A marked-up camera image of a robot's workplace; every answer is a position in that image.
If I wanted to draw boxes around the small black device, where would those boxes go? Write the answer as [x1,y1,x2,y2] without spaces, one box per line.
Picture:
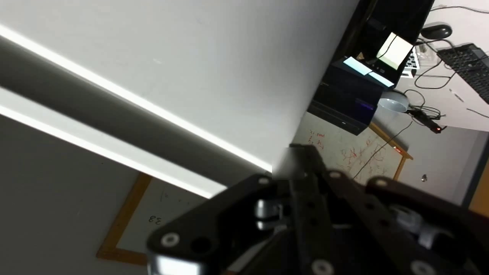
[409,107,445,136]

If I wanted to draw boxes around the wood framed whiteboard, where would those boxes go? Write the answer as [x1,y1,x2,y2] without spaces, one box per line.
[97,173,227,266]

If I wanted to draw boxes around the black keyboard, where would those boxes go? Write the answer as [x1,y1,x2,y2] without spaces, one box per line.
[436,43,489,106]

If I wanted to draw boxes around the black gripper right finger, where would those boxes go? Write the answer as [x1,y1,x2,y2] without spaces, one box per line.
[311,170,489,275]

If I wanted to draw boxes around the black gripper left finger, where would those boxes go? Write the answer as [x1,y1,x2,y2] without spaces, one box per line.
[147,144,328,275]

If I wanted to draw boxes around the black cable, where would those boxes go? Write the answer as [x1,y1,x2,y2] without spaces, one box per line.
[413,38,459,92]

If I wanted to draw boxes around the black computer mouse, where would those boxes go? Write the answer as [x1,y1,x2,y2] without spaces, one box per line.
[421,23,454,41]

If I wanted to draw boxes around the whiteboard with red marks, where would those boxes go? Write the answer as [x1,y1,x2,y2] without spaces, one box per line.
[296,112,416,188]

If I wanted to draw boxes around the black computer with coloured lights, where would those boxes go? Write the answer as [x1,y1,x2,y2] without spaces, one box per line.
[308,55,387,136]

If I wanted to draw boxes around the white drawer cabinet body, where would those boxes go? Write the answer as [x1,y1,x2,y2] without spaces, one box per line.
[0,86,228,200]

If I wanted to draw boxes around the round white object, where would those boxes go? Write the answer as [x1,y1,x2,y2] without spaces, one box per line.
[377,90,412,116]

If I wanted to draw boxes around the black computer monitor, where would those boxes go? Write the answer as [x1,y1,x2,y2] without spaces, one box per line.
[351,0,438,89]

